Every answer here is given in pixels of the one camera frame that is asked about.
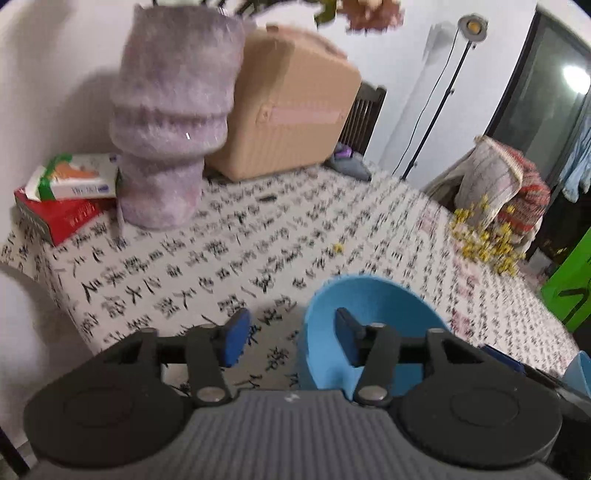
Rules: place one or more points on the red box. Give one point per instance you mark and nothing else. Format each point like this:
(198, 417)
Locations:
(60, 217)

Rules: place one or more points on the dark sliding glass door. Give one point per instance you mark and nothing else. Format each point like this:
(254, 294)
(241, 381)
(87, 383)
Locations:
(540, 92)

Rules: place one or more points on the purple textured vase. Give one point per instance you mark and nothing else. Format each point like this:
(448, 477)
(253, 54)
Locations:
(171, 115)

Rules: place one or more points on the blue bowl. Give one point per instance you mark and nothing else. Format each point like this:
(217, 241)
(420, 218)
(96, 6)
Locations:
(392, 304)
(579, 374)

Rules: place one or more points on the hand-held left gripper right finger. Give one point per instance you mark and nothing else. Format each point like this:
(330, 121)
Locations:
(348, 337)

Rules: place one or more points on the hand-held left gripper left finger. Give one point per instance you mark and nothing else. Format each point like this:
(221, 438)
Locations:
(238, 334)

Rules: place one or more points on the dark wooden chair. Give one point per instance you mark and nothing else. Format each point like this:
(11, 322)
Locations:
(364, 120)

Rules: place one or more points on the green paper bag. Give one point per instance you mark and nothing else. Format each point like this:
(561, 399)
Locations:
(570, 286)

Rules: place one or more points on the pink suitcase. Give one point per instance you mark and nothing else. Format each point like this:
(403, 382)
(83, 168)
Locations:
(286, 92)

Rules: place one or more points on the grey purple pouch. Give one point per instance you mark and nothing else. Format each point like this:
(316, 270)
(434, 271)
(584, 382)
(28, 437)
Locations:
(348, 161)

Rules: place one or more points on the dried pink roses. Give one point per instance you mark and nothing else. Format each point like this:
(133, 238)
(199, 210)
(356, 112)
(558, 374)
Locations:
(369, 11)

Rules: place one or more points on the white green box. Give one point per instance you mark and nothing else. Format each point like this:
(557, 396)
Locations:
(74, 177)

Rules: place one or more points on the light blue hanging shirt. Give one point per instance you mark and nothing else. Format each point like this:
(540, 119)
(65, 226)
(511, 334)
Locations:
(577, 161)

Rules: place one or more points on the yellow flower branch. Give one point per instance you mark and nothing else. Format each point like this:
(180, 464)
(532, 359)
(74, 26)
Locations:
(489, 240)

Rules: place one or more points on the studio light on stand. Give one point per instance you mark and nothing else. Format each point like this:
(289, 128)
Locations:
(471, 27)

